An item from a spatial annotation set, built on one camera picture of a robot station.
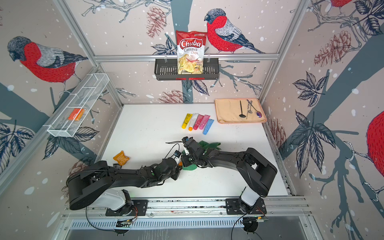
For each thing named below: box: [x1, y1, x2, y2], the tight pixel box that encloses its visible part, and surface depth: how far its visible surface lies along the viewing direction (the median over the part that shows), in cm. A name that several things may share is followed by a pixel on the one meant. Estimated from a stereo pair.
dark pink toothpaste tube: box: [193, 114, 205, 131], surface depth 109 cm
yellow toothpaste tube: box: [181, 113, 193, 130], surface depth 112 cm
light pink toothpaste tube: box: [198, 114, 211, 130], surface depth 109 cm
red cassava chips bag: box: [176, 30, 208, 75], surface depth 87 cm
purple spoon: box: [247, 99, 262, 118], surface depth 116 cm
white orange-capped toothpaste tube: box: [188, 113, 199, 132], surface depth 110 cm
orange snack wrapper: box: [113, 150, 130, 166], surface depth 92 cm
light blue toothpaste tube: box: [202, 118, 215, 135], surface depth 108 cm
